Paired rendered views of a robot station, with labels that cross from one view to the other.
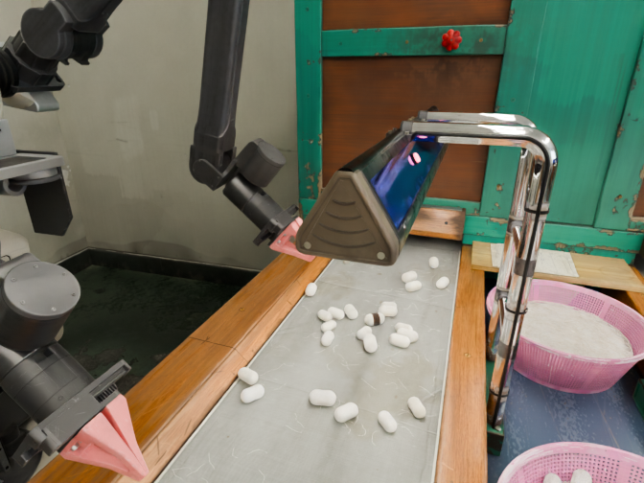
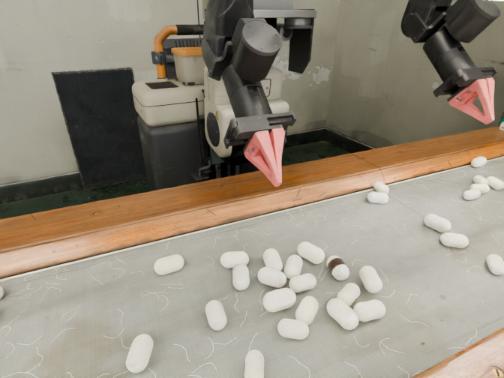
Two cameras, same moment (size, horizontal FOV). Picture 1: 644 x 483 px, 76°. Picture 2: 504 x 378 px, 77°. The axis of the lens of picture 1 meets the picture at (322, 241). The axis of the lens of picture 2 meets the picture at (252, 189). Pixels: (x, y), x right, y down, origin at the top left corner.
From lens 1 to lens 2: 18 cm
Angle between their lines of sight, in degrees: 42
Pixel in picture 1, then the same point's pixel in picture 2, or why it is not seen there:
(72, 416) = (253, 123)
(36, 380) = (244, 100)
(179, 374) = (332, 166)
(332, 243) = not seen: outside the picture
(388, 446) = (484, 280)
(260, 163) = (468, 13)
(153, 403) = (307, 173)
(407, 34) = not seen: outside the picture
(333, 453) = (421, 257)
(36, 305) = (254, 42)
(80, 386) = (264, 113)
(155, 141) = (397, 51)
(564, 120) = not seen: outside the picture
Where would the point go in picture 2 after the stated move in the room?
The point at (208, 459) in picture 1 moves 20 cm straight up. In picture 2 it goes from (325, 215) to (340, 89)
